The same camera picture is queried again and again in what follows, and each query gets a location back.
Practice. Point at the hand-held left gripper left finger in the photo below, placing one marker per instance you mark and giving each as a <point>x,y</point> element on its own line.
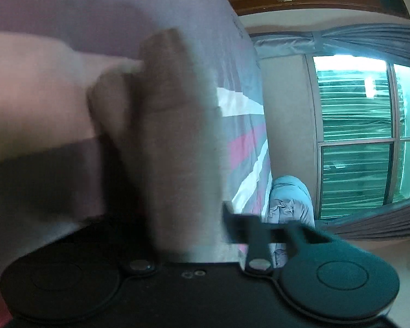
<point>138,266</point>

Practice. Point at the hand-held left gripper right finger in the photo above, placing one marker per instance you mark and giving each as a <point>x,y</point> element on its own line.
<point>227,223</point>

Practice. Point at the grey pants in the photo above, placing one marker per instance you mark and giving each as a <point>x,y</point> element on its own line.
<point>177,136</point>

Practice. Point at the blue folded duvet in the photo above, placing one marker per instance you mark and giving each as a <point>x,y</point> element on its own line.
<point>288,201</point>

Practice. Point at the blue-grey curtain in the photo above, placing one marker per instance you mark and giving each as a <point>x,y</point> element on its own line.
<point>345,37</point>
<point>379,220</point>

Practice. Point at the sliding window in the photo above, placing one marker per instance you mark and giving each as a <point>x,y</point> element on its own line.
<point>362,133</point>

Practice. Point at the striped bed sheet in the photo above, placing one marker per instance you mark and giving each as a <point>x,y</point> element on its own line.
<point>54,13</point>

